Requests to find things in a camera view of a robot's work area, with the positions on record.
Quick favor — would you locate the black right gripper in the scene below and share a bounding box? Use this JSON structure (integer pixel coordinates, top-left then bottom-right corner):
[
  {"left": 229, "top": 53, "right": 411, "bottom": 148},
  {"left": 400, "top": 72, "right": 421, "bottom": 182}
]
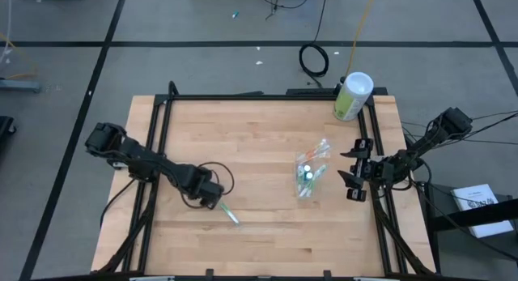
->
[{"left": 338, "top": 138, "right": 396, "bottom": 202}]

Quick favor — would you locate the orange toothbrush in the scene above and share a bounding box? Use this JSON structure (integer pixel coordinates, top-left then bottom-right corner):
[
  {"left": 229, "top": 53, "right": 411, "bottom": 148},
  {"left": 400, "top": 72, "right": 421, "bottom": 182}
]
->
[
  {"left": 301, "top": 145, "right": 332, "bottom": 163},
  {"left": 305, "top": 138, "right": 329, "bottom": 157}
]

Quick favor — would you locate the clear bag with yellow sponge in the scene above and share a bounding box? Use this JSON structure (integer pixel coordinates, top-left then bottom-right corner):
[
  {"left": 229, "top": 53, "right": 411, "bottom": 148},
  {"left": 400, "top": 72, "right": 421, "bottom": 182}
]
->
[{"left": 298, "top": 149, "right": 325, "bottom": 165}]

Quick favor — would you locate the clear acrylic organizer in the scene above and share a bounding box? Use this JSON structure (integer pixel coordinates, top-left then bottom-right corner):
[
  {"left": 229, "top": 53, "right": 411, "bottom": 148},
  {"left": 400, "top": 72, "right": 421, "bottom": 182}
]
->
[{"left": 294, "top": 150, "right": 321, "bottom": 199}]

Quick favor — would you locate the green white wipes canister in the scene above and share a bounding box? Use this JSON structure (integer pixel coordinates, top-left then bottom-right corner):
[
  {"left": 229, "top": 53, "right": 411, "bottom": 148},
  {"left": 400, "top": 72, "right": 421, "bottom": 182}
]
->
[{"left": 333, "top": 71, "right": 375, "bottom": 122}]

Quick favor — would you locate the black cart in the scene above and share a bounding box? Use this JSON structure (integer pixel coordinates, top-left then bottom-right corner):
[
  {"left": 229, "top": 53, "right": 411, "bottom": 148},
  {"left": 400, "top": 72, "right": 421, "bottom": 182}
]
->
[{"left": 416, "top": 181, "right": 518, "bottom": 274}]

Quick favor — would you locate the white booklet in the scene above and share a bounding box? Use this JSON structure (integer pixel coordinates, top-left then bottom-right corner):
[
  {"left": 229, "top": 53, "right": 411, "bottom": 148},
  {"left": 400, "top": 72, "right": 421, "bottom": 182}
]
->
[{"left": 450, "top": 183, "right": 515, "bottom": 239}]

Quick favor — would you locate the black floor object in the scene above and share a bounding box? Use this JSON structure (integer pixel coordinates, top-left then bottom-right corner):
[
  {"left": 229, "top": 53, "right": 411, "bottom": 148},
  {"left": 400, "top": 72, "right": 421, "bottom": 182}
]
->
[{"left": 0, "top": 115, "right": 17, "bottom": 139}]

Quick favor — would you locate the grey floor base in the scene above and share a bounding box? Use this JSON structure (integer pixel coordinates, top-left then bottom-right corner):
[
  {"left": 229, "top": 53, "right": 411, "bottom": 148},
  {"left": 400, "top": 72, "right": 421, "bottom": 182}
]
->
[{"left": 0, "top": 79, "right": 43, "bottom": 93}]

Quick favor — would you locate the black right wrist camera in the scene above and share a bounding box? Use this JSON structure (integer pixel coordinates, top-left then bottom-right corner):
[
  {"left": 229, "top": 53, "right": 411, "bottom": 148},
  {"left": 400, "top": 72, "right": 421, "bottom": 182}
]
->
[{"left": 366, "top": 159, "right": 392, "bottom": 181}]

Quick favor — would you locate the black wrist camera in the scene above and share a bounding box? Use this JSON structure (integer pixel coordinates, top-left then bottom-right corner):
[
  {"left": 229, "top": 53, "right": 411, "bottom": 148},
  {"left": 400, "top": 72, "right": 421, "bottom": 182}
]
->
[
  {"left": 366, "top": 159, "right": 392, "bottom": 181},
  {"left": 200, "top": 181, "right": 226, "bottom": 209}
]

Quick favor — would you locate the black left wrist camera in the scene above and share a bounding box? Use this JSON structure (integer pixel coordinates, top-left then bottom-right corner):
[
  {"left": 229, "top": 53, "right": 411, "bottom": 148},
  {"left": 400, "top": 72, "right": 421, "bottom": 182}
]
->
[{"left": 200, "top": 181, "right": 226, "bottom": 209}]

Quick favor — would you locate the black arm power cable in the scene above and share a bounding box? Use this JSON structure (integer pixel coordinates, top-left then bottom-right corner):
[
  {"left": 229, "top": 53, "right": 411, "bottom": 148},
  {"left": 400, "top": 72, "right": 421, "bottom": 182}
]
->
[{"left": 99, "top": 176, "right": 138, "bottom": 229}]

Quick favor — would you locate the coiled black cable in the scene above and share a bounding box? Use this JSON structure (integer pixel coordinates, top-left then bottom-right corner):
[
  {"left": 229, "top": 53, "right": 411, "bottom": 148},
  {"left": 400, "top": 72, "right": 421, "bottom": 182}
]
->
[{"left": 298, "top": 0, "right": 330, "bottom": 90}]

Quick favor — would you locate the black floor cable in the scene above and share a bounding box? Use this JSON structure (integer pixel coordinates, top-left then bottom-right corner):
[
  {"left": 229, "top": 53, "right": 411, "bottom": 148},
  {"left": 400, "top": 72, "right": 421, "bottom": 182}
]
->
[
  {"left": 400, "top": 109, "right": 518, "bottom": 128},
  {"left": 404, "top": 113, "right": 518, "bottom": 152}
]

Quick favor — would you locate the yellow hanging cable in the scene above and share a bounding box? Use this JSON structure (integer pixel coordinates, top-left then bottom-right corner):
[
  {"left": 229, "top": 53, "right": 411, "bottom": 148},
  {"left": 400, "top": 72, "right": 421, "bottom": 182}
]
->
[{"left": 346, "top": 0, "right": 378, "bottom": 79}]

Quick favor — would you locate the thin black cable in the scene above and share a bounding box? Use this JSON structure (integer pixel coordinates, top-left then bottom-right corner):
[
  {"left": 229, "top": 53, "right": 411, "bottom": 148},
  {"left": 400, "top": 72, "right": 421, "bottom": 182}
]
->
[{"left": 255, "top": 0, "right": 316, "bottom": 21}]

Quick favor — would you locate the yellow floor cable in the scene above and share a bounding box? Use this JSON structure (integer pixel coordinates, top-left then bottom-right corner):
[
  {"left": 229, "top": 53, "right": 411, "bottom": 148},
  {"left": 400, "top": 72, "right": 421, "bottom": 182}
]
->
[{"left": 0, "top": 32, "right": 40, "bottom": 81}]

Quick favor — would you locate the white cable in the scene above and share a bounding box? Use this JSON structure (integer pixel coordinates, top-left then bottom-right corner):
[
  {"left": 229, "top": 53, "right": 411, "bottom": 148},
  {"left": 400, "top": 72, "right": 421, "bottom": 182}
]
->
[{"left": 0, "top": 0, "right": 14, "bottom": 66}]

